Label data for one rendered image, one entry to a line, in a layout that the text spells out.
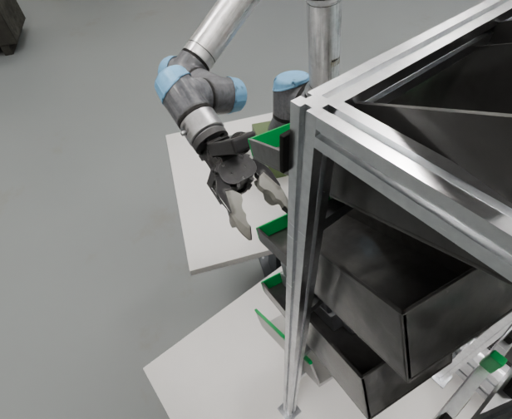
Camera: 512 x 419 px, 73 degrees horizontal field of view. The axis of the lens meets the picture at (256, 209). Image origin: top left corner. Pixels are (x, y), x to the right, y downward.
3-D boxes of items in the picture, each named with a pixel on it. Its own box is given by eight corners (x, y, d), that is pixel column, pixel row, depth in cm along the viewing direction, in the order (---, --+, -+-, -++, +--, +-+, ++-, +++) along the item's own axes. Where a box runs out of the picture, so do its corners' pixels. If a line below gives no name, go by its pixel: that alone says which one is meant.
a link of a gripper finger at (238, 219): (245, 247, 63) (235, 200, 66) (253, 237, 58) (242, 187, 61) (228, 249, 62) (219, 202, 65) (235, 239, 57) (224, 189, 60)
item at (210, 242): (167, 140, 151) (165, 135, 149) (356, 99, 164) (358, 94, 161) (191, 276, 107) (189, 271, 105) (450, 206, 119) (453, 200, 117)
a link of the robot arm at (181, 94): (194, 61, 69) (158, 61, 63) (224, 104, 67) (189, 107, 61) (179, 90, 75) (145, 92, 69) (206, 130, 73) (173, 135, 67)
